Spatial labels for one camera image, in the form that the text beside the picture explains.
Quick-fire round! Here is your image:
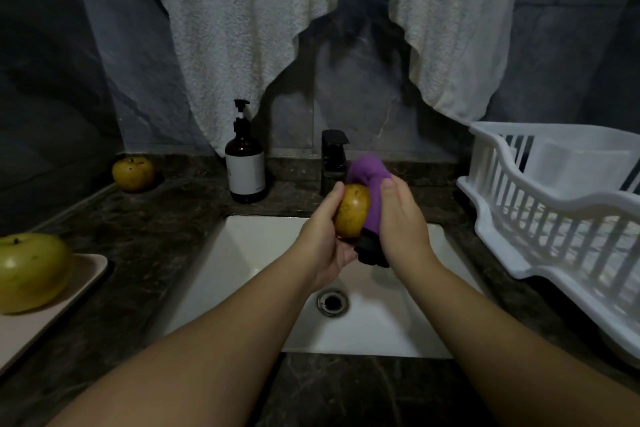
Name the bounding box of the person's right hand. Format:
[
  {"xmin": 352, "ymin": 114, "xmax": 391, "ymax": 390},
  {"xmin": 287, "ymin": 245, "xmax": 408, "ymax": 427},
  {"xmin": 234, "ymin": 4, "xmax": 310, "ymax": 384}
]
[{"xmin": 378, "ymin": 175, "xmax": 443, "ymax": 283}]

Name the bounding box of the person's left hand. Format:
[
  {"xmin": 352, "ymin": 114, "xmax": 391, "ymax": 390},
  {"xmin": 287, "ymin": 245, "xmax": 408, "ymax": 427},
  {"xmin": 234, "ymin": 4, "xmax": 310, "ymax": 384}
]
[{"xmin": 288, "ymin": 181, "xmax": 361, "ymax": 295}]

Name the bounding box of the purple cloth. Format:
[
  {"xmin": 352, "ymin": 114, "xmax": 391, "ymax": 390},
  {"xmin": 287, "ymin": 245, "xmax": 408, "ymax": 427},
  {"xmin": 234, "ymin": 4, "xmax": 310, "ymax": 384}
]
[{"xmin": 346, "ymin": 152, "xmax": 396, "ymax": 269}]

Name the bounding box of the black faucet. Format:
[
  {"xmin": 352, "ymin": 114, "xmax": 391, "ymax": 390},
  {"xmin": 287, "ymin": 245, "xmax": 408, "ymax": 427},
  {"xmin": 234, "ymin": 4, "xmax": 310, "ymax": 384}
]
[{"xmin": 320, "ymin": 128, "xmax": 351, "ymax": 195}]

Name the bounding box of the dark soap pump bottle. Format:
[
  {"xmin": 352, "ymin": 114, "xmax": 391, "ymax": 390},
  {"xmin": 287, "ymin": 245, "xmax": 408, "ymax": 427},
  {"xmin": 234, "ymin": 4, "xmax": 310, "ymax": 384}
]
[{"xmin": 224, "ymin": 99, "xmax": 268, "ymax": 205}]

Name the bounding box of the group of yellow apples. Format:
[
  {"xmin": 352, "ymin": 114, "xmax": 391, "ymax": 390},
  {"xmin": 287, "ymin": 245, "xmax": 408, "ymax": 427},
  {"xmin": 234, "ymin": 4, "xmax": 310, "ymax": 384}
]
[{"xmin": 111, "ymin": 155, "xmax": 157, "ymax": 193}]

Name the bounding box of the beige plastic tray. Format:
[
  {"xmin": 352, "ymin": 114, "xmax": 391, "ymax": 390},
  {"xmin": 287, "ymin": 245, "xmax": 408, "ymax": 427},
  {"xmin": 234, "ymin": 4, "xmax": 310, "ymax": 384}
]
[{"xmin": 0, "ymin": 252, "xmax": 110, "ymax": 378}]

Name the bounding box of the person's right forearm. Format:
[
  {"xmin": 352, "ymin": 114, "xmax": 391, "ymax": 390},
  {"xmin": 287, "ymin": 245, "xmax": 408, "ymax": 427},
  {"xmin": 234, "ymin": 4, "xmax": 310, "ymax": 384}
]
[{"xmin": 410, "ymin": 260, "xmax": 640, "ymax": 427}]

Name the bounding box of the person's left forearm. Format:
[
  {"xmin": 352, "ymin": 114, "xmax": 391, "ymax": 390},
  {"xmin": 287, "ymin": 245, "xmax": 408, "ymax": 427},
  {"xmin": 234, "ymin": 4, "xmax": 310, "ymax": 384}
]
[{"xmin": 45, "ymin": 254, "xmax": 319, "ymax": 427}]

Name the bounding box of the metal sink drain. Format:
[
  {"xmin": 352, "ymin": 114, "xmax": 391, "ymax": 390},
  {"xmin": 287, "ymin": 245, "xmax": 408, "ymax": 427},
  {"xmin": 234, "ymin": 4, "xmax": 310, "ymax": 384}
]
[{"xmin": 316, "ymin": 288, "xmax": 351, "ymax": 319}]

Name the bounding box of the white sink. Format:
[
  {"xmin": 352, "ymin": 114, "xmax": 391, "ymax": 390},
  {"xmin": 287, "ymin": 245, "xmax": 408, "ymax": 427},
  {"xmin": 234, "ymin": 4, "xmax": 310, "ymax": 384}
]
[{"xmin": 160, "ymin": 214, "xmax": 489, "ymax": 360}]

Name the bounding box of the white plastic basket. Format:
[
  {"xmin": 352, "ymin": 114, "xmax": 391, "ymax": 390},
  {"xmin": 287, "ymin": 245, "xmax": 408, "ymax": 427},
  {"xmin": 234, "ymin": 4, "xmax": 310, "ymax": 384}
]
[{"xmin": 457, "ymin": 120, "xmax": 640, "ymax": 363}]

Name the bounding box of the white hanging towel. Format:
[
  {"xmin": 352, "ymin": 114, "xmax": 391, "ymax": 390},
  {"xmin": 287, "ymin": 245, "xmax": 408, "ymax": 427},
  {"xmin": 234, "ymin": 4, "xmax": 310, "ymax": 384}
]
[{"xmin": 125, "ymin": 0, "xmax": 536, "ymax": 155}]

